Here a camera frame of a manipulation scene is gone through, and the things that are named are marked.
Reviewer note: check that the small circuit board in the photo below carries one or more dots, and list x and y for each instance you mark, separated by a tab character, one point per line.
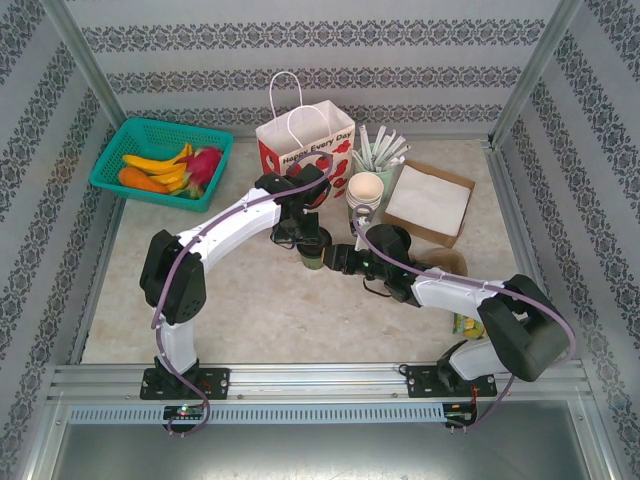
185	411
457	415

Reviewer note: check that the teal plastic basket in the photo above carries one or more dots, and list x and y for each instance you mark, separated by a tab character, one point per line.
150	132

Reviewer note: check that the aluminium side rail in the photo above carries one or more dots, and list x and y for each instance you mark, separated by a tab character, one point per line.
510	200
98	260

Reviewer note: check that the yellow toy banana bunch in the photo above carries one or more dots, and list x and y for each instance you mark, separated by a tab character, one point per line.
150	162

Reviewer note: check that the right small circuit board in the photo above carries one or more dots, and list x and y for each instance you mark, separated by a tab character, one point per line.
457	415

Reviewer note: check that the red and white paper bag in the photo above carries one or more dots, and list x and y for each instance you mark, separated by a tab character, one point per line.
320	120

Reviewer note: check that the stack of green paper cups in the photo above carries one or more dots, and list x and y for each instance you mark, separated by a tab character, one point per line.
365	187

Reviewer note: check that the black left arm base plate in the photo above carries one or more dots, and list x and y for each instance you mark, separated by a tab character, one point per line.
217	382

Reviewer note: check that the aluminium frame post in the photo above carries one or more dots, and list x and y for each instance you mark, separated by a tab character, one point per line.
537	65
85	65

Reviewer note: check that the green paper coffee cup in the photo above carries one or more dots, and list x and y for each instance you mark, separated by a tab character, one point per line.
311	260

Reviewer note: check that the left small circuit board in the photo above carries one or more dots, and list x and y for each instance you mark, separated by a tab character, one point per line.
185	411

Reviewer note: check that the brown cardboard napkin box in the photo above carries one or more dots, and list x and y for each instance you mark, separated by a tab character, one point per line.
422	231

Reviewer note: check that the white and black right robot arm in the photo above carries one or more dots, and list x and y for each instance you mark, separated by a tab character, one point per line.
450	295

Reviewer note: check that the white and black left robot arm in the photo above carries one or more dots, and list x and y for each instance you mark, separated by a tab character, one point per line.
235	225

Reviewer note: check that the green and yellow candy packet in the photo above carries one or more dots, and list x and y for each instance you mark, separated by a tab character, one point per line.
467	327

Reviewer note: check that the mint green straw holder cup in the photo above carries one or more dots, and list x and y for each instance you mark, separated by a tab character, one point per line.
391	182

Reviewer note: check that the pink toy dragon fruit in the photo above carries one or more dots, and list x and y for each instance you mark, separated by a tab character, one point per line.
205	162

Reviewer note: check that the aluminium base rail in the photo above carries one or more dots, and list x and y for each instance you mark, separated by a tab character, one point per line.
315	380

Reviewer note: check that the white paper-wrapped straw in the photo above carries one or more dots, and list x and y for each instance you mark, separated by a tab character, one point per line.
366	147
389	146
397	151
381	144
400	161

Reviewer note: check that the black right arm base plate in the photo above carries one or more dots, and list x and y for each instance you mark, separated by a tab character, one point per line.
417	380

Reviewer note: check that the brown pulp cup carrier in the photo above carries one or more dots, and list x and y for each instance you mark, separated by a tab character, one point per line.
450	260

